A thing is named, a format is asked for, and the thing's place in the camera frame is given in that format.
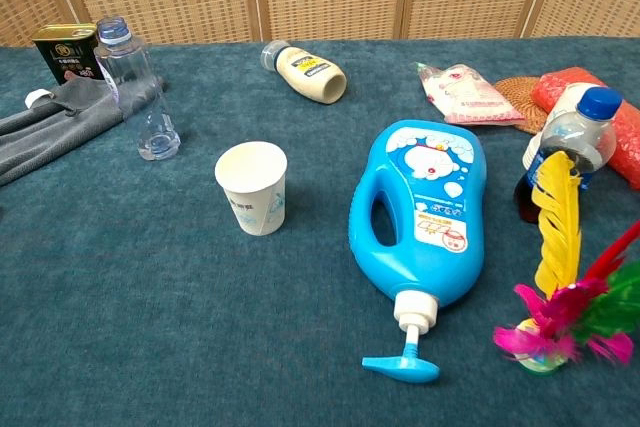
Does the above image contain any blue detergent pump bottle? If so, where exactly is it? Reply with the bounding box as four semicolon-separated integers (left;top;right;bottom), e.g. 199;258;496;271
348;119;487;385

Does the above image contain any white paper cup blue print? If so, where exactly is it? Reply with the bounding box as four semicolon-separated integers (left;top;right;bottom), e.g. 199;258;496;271
214;141;289;237

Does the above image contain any pink white snack packet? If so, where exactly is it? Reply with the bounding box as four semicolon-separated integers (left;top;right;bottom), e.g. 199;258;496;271
412;61;526;127

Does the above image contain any black gold tin can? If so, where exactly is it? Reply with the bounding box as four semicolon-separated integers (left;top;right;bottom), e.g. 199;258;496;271
31;23;105;87

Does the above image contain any round woven rattan coaster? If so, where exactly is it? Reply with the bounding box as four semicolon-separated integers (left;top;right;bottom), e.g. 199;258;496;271
493;76;551;136

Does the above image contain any grey folded towel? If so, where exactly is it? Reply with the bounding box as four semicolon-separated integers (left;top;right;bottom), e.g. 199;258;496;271
0;75;169;187

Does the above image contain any clear plastic water bottle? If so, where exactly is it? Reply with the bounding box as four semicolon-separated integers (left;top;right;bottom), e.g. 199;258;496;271
93;16;182;162

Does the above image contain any colourful feather shuttlecock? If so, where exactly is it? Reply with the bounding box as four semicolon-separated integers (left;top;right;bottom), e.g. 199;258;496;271
492;150;640;376

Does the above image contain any red bubble wrap roll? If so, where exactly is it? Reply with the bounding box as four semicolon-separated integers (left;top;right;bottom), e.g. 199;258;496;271
529;66;640;186

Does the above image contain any teal table cover cloth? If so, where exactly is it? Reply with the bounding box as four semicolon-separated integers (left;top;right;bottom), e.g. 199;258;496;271
0;36;640;427

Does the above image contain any dark cola bottle blue cap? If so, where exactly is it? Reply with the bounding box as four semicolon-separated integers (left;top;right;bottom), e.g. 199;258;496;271
513;86;624;224

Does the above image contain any cream mayonnaise squeeze bottle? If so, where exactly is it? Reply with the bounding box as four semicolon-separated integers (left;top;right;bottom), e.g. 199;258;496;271
260;39;348;106

